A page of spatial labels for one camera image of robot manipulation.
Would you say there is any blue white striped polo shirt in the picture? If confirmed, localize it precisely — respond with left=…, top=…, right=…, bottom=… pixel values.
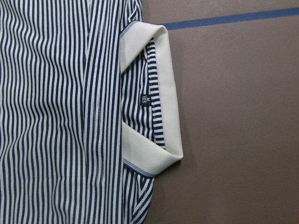
left=0, top=0, right=183, bottom=224

